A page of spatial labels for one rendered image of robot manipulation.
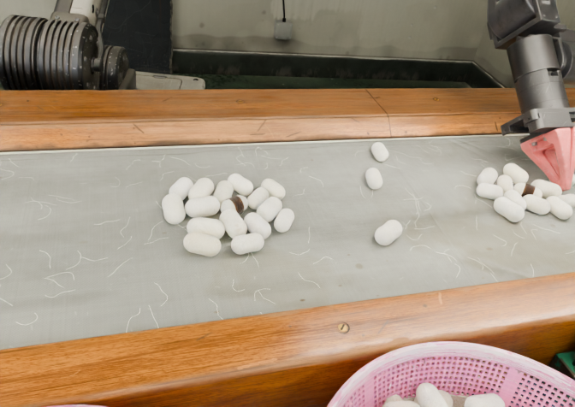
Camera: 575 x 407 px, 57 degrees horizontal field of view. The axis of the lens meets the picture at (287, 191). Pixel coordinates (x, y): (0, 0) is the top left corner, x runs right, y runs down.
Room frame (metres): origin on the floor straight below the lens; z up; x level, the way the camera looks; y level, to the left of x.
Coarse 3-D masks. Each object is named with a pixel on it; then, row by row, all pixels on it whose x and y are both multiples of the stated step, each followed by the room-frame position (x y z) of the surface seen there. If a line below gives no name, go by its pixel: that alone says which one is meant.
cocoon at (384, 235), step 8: (384, 224) 0.44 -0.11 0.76; (392, 224) 0.44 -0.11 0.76; (400, 224) 0.45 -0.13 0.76; (376, 232) 0.43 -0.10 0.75; (384, 232) 0.43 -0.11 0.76; (392, 232) 0.43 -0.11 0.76; (400, 232) 0.44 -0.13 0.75; (376, 240) 0.43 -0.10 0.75; (384, 240) 0.42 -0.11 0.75; (392, 240) 0.43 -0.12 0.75
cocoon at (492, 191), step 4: (480, 184) 0.56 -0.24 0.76; (484, 184) 0.56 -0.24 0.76; (488, 184) 0.56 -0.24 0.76; (480, 188) 0.55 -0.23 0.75; (484, 188) 0.55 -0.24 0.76; (488, 188) 0.55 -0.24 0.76; (492, 188) 0.55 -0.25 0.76; (496, 188) 0.55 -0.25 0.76; (500, 188) 0.55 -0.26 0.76; (480, 192) 0.55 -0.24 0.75; (484, 192) 0.55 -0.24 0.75; (488, 192) 0.55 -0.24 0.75; (492, 192) 0.55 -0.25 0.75; (496, 192) 0.55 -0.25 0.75; (500, 192) 0.55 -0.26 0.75; (480, 196) 0.55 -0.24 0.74; (484, 196) 0.55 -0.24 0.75; (488, 196) 0.55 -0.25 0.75; (492, 196) 0.55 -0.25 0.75; (496, 196) 0.55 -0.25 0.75; (500, 196) 0.55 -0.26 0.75
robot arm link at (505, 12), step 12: (492, 0) 0.78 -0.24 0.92; (504, 0) 0.76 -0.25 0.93; (516, 0) 0.73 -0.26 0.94; (528, 0) 0.72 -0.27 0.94; (492, 12) 0.76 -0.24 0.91; (504, 12) 0.74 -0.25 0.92; (516, 12) 0.73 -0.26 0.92; (528, 12) 0.72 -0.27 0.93; (492, 24) 0.75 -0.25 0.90; (504, 24) 0.74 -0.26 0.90; (516, 24) 0.73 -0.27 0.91; (504, 36) 0.75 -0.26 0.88
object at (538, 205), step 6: (528, 198) 0.54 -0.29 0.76; (534, 198) 0.54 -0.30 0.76; (540, 198) 0.54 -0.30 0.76; (528, 204) 0.54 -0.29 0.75; (534, 204) 0.54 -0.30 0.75; (540, 204) 0.53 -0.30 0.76; (546, 204) 0.53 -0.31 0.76; (534, 210) 0.53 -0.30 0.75; (540, 210) 0.53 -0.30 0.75; (546, 210) 0.53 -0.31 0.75
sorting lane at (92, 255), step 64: (0, 192) 0.42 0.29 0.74; (64, 192) 0.43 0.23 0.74; (128, 192) 0.45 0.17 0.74; (320, 192) 0.51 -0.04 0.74; (384, 192) 0.53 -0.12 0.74; (448, 192) 0.55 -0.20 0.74; (0, 256) 0.33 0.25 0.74; (64, 256) 0.34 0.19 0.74; (128, 256) 0.36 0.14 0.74; (192, 256) 0.37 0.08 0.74; (256, 256) 0.38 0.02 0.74; (320, 256) 0.40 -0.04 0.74; (384, 256) 0.41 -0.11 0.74; (448, 256) 0.43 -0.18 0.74; (512, 256) 0.45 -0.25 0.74; (0, 320) 0.26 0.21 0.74; (64, 320) 0.27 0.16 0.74; (128, 320) 0.28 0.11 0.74; (192, 320) 0.29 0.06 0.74
